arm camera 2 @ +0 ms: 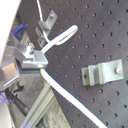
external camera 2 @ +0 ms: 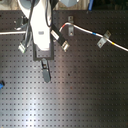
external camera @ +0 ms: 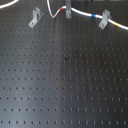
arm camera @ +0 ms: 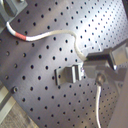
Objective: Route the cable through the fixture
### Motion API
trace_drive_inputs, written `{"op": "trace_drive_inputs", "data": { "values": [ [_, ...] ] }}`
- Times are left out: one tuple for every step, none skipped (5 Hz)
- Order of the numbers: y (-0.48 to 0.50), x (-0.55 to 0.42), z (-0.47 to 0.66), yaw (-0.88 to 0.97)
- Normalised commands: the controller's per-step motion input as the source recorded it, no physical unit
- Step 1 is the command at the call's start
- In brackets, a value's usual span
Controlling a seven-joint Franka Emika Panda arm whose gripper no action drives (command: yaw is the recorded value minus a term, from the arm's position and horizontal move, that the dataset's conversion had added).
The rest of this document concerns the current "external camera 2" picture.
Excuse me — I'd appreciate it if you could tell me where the black gripper frame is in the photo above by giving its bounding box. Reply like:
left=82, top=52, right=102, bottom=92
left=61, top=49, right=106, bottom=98
left=32, top=42, right=55, bottom=84

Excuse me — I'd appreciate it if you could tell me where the white cable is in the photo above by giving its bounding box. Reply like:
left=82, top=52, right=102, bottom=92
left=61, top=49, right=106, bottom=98
left=58, top=22, right=128, bottom=53
left=0, top=30, right=26, bottom=36

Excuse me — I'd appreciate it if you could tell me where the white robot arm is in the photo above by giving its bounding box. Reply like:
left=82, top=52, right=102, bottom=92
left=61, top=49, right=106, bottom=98
left=18, top=0, right=52, bottom=51

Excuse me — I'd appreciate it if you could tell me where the black connector silver tip left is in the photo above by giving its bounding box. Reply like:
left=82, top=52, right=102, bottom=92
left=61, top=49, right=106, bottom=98
left=18, top=32, right=32, bottom=53

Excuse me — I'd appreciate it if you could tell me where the black connector silver tip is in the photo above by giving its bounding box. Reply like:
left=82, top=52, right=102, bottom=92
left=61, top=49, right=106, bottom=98
left=18, top=32, right=32, bottom=53
left=51, top=30, right=69, bottom=51

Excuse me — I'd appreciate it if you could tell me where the black connector silver tip right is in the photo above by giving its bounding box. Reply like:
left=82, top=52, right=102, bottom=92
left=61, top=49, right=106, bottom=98
left=51, top=30, right=69, bottom=51

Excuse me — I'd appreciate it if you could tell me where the metal cable clip left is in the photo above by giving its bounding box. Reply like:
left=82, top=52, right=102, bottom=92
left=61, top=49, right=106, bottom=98
left=68, top=16, right=74, bottom=36

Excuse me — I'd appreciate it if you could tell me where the metal cable clip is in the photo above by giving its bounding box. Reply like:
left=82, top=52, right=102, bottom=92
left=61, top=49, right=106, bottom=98
left=68, top=16, right=74, bottom=36
left=97, top=30, right=111, bottom=48

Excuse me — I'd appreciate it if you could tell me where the metal cable clip right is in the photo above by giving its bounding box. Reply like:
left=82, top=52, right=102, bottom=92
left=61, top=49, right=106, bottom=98
left=97, top=30, right=111, bottom=48

